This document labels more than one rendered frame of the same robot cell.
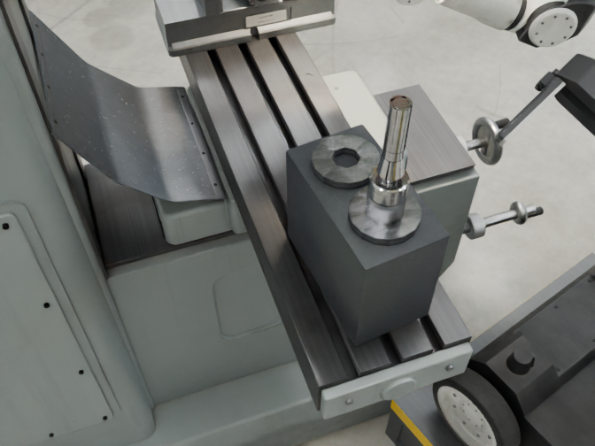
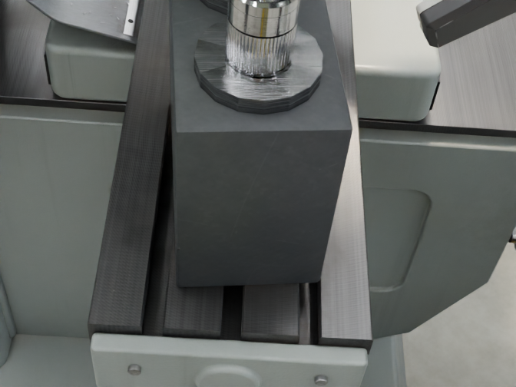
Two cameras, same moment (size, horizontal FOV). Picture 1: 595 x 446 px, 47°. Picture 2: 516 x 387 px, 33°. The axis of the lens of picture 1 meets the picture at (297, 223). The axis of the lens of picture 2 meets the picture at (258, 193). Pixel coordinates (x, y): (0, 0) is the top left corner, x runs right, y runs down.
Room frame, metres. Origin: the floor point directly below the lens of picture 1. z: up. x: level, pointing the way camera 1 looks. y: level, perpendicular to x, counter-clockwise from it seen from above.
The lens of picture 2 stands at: (0.11, -0.24, 1.59)
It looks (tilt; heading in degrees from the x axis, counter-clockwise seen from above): 50 degrees down; 16
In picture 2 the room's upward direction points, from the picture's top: 6 degrees clockwise
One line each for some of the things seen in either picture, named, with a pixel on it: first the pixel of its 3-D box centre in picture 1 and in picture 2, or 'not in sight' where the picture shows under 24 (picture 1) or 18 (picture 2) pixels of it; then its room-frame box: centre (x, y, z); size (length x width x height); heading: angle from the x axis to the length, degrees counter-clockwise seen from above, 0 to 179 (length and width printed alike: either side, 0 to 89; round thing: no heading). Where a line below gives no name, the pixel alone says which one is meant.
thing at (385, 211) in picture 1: (386, 196); (261, 25); (0.54, -0.11, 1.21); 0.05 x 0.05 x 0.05
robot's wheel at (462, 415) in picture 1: (475, 413); not in sight; (0.57, -0.36, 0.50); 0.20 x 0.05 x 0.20; 36
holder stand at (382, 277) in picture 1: (359, 231); (246, 107); (0.59, -0.09, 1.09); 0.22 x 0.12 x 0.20; 26
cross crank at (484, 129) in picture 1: (474, 144); not in sight; (1.16, -0.41, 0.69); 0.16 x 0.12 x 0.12; 109
